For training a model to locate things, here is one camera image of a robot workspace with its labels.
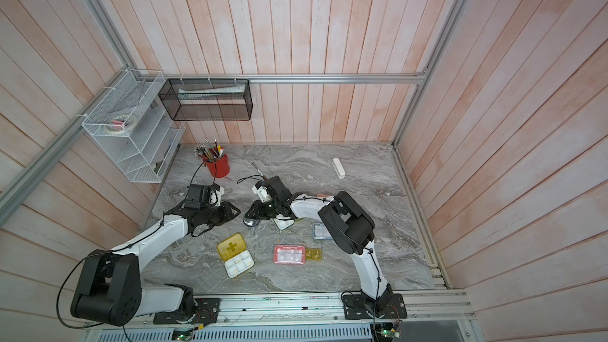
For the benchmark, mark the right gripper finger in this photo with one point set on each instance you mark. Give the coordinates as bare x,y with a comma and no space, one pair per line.
252,216
257,207

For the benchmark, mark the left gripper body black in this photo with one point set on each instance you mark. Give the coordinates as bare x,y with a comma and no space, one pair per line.
213,214

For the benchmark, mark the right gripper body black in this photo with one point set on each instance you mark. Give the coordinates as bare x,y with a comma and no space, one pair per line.
273,209

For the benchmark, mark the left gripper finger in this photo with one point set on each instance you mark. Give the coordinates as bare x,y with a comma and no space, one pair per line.
219,221
230,210

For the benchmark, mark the pink pillbox clear lid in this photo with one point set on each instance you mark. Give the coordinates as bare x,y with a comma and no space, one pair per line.
289,254

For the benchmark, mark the blue pillbox clear lid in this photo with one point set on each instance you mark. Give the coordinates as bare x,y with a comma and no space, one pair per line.
320,232

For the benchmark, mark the small yellow transparent pillbox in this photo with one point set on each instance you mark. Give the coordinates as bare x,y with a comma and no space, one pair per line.
313,254

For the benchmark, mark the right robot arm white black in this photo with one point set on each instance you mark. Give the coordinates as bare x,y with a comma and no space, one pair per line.
349,225

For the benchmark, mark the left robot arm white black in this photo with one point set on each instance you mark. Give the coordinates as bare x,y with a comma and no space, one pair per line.
110,291

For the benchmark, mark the round dark blue pillbox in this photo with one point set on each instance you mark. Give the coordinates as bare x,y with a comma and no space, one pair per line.
251,222

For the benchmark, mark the green lid white pillbox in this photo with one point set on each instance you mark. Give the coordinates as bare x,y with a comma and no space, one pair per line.
283,224

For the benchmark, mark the yellow lid white pillbox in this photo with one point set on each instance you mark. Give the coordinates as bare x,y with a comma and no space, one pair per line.
235,255

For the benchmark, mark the red pen cup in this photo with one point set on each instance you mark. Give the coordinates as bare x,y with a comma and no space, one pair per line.
220,168

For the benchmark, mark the white rectangular case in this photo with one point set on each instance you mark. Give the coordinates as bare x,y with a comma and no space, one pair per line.
338,167

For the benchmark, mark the tape roll on shelf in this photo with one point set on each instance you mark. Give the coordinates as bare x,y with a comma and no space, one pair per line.
119,125

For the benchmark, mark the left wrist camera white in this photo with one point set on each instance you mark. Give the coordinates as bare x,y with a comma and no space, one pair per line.
216,196

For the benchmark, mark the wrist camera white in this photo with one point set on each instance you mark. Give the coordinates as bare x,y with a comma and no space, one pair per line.
261,191
216,196

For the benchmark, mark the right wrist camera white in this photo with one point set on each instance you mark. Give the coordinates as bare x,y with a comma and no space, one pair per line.
261,191

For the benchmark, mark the brown handled screwdriver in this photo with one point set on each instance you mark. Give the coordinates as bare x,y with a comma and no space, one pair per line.
257,169

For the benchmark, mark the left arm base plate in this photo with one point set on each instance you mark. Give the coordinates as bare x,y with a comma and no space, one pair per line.
205,312

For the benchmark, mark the aluminium front rail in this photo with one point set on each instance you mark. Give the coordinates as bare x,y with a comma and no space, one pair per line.
304,316

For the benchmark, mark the black mesh wall basket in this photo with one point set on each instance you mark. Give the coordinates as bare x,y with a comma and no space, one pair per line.
207,99

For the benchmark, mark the white wire shelf rack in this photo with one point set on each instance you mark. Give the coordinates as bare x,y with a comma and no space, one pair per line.
145,154

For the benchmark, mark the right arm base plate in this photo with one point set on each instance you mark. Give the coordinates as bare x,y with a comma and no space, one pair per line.
359,306

